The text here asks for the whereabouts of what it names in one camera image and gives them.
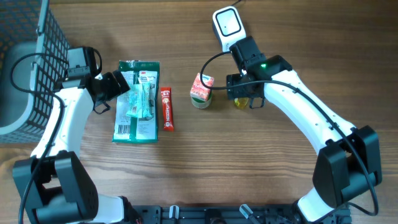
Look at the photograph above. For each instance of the white barcode scanner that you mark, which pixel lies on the white barcode scanner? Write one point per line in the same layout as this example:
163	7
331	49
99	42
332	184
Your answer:
228	27

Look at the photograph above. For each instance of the green 3M sponge package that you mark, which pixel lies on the green 3M sponge package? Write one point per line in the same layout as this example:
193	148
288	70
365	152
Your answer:
133	130

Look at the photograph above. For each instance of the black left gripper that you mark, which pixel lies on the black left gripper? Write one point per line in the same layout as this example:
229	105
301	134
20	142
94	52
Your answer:
114	89

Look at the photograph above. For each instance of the green lid round container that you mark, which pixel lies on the green lid round container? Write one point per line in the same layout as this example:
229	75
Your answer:
200	104

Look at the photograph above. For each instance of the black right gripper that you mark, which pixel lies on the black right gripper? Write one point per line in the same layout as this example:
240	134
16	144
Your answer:
237	92

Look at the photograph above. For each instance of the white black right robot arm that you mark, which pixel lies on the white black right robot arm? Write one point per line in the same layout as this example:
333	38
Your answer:
348	166

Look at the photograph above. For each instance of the grey plastic mesh basket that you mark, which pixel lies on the grey plastic mesh basket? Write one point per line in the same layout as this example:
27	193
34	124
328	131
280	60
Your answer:
33	51

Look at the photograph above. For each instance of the teal snack bar wrapper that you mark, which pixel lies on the teal snack bar wrapper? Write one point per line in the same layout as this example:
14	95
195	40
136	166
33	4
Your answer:
139	101

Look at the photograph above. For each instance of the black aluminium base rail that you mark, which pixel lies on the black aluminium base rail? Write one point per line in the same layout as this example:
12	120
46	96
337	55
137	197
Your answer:
267	214

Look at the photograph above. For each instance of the red white juice carton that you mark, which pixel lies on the red white juice carton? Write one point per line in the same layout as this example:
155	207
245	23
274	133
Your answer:
198	90

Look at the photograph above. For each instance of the yellow oil bottle silver cap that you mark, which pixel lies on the yellow oil bottle silver cap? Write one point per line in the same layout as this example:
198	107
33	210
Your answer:
241	103

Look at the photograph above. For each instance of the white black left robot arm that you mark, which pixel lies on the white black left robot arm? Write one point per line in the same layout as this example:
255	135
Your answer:
53	184

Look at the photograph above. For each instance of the red Nescafe coffee stick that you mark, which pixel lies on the red Nescafe coffee stick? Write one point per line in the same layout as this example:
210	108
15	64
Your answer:
167	108

